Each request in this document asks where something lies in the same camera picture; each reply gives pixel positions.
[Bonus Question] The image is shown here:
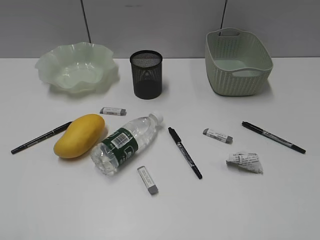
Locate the black mesh pen holder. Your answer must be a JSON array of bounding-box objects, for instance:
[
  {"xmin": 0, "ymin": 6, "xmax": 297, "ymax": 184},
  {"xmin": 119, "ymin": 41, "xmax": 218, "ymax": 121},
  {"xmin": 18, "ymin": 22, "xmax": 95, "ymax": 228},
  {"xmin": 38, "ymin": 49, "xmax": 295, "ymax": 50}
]
[{"xmin": 129, "ymin": 50, "xmax": 163, "ymax": 100}]

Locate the black wall cable right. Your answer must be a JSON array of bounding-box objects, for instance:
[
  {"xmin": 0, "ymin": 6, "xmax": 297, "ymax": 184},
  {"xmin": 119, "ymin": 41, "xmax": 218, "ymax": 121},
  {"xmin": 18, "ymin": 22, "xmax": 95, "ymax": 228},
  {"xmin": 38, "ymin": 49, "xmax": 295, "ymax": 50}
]
[{"xmin": 219, "ymin": 0, "xmax": 229, "ymax": 30}]

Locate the yellow mango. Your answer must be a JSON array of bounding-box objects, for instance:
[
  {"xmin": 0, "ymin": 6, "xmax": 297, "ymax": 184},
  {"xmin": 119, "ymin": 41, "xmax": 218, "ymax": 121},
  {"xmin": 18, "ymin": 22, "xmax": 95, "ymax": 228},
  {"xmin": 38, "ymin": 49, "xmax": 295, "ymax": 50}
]
[{"xmin": 53, "ymin": 114, "xmax": 105, "ymax": 159}]

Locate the black marker pen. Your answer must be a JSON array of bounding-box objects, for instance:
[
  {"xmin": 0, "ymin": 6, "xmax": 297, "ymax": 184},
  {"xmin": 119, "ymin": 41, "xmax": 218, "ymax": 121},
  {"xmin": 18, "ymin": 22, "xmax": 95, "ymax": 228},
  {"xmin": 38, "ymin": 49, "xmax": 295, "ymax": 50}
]
[
  {"xmin": 168, "ymin": 127, "xmax": 203, "ymax": 180},
  {"xmin": 241, "ymin": 121, "xmax": 306, "ymax": 154},
  {"xmin": 11, "ymin": 121, "xmax": 72, "ymax": 155}
]

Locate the black wall cable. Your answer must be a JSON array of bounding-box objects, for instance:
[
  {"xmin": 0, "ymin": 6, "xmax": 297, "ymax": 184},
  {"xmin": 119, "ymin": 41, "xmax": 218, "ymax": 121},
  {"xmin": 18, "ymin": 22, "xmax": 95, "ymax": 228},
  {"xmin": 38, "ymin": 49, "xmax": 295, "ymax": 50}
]
[
  {"xmin": 219, "ymin": 0, "xmax": 229, "ymax": 30},
  {"xmin": 80, "ymin": 0, "xmax": 93, "ymax": 44}
]

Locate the grey eraser right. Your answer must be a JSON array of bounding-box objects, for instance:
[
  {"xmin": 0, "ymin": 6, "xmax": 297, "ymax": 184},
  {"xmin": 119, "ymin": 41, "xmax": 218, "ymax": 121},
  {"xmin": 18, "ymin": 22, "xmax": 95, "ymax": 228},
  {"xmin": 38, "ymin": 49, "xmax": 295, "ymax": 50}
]
[{"xmin": 202, "ymin": 128, "xmax": 233, "ymax": 144}]

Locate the pale green wavy plate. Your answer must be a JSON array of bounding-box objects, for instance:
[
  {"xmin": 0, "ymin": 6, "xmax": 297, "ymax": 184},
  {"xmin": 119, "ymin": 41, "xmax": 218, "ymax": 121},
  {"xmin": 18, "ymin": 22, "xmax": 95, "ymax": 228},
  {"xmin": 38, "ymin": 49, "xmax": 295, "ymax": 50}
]
[{"xmin": 35, "ymin": 42, "xmax": 120, "ymax": 95}]

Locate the pale green woven basket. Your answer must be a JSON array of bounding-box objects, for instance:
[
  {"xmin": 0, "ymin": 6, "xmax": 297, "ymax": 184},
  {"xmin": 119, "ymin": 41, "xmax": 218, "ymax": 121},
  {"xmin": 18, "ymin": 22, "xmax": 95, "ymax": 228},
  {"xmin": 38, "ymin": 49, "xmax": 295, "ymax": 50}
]
[{"xmin": 205, "ymin": 27, "xmax": 273, "ymax": 97}]

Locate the grey eraser front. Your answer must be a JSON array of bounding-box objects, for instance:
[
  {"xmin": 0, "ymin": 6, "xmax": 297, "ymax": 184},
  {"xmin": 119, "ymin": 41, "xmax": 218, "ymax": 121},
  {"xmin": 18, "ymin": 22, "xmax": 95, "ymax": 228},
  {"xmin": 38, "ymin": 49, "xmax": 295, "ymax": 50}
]
[{"xmin": 137, "ymin": 165, "xmax": 159, "ymax": 195}]

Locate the clear water bottle green label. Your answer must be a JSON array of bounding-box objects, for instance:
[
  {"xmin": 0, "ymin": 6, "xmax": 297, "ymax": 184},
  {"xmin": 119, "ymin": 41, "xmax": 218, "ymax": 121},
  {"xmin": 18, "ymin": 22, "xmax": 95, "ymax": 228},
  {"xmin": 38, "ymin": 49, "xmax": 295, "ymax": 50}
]
[{"xmin": 90, "ymin": 111, "xmax": 164, "ymax": 176}]

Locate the black wall cable left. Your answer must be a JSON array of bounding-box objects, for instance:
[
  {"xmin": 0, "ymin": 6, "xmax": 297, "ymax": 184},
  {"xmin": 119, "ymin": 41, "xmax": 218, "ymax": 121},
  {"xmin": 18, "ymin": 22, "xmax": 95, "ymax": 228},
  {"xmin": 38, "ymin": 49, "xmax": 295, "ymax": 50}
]
[{"xmin": 80, "ymin": 0, "xmax": 93, "ymax": 44}]

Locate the grey eraser near holder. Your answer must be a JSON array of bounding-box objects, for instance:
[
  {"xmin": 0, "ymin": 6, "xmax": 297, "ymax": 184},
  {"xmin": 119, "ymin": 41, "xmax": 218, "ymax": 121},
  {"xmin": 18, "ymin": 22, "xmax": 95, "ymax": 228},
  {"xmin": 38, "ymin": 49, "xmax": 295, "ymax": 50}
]
[{"xmin": 99, "ymin": 107, "xmax": 127, "ymax": 116}]

